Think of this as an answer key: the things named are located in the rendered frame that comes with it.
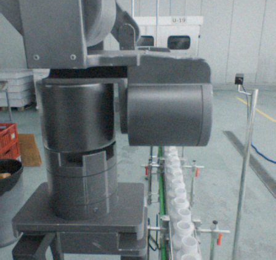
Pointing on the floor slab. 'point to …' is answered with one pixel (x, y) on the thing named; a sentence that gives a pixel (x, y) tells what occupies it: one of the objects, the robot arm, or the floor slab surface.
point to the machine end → (171, 32)
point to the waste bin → (10, 199)
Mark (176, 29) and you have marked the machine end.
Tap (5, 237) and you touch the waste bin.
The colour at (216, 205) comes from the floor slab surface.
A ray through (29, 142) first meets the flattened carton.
